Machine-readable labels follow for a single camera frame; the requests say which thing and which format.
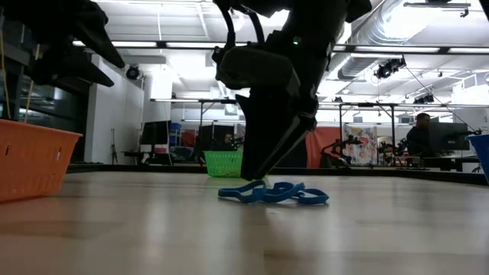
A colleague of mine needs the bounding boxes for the yellow cable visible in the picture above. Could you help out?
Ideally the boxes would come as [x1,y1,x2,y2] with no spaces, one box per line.
[0,30,39,123]

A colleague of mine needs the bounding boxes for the red backdrop curtain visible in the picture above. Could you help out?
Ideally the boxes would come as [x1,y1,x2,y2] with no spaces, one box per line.
[305,126,343,169]

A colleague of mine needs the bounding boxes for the blue plastic mesh basket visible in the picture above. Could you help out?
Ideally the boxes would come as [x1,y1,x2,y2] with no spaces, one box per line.
[466,133,489,184]

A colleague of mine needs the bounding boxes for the floral patterned cloth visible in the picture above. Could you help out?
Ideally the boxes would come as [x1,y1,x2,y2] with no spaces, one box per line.
[342,124,378,166]

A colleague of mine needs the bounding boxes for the orange plastic mesh basket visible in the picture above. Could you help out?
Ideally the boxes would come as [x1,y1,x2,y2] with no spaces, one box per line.
[0,118,83,203]

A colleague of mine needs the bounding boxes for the overhead LED light bar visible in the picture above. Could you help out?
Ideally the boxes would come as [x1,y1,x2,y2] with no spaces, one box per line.
[72,40,489,54]

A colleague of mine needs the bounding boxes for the black background rig frame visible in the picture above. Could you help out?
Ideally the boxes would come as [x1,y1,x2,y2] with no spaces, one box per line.
[197,98,240,153]
[338,101,397,161]

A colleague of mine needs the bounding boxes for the black tripod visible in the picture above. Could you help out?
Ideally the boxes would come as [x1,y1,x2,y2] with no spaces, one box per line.
[109,128,118,164]

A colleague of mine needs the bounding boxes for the black ceiling-mounted camera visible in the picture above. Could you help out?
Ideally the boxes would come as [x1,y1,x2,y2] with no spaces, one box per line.
[374,56,407,80]
[413,93,436,105]
[125,64,141,81]

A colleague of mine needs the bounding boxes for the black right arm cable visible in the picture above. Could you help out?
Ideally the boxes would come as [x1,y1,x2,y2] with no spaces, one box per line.
[220,6,267,50]

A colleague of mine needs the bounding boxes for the green plastic mesh basket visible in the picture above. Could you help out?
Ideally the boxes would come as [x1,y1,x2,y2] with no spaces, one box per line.
[203,150,244,179]

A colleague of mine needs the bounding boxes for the blue storage bins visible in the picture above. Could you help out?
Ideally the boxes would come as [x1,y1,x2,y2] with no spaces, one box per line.
[170,121,183,148]

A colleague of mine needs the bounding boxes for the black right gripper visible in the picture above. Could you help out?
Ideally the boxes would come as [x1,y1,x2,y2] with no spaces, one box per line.
[235,32,332,182]

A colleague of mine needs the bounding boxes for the black aluminium table frame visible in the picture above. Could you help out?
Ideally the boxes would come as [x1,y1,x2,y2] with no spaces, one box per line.
[66,163,489,187]

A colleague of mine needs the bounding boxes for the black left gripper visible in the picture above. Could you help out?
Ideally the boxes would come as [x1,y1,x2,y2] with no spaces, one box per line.
[0,0,126,88]

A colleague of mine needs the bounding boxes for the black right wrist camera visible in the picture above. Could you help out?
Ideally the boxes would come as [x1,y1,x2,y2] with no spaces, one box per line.
[215,45,302,92]

